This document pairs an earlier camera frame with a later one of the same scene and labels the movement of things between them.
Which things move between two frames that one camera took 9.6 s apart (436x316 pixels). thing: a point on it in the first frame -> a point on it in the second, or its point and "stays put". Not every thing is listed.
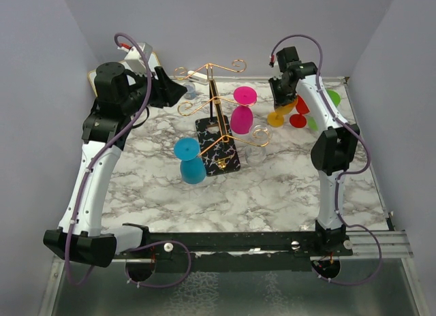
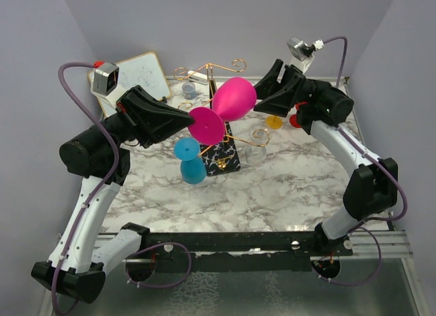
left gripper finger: x=165 y=84 -> x=139 y=100
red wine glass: x=299 y=120 stays put
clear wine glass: x=255 y=153 stays put
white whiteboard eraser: x=197 y=77 stays put
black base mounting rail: x=227 y=251 stays put
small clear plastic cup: x=191 y=94 stays put
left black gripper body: x=139 y=92 -> x=122 y=116
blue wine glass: x=193 y=170 stays put
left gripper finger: x=170 y=93 -> x=150 y=127
